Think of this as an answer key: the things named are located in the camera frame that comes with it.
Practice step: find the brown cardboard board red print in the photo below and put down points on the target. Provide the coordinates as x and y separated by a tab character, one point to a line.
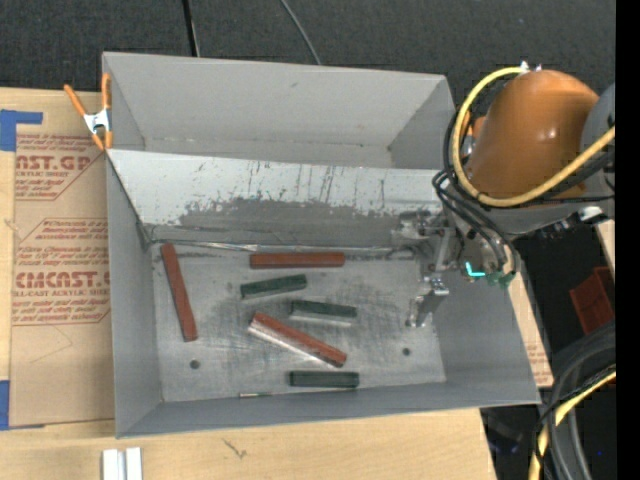
60	248

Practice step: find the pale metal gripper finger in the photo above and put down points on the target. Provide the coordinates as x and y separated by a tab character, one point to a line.
421	225
425	310

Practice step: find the grey metal bin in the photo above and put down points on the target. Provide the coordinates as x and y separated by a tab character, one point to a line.
280	113

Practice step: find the dark green flat block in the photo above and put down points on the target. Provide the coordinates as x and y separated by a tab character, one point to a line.
273	286
324	310
324	379

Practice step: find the red-brown flat block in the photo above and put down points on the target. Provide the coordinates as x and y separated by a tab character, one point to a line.
179	293
300	339
297	260

